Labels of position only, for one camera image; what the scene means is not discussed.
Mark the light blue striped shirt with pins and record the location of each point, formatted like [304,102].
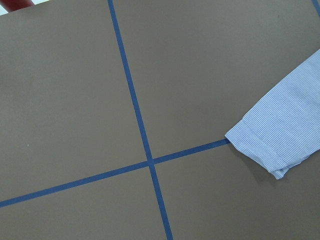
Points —
[283,128]

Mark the red cylinder object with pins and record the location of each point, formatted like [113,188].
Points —
[14,5]

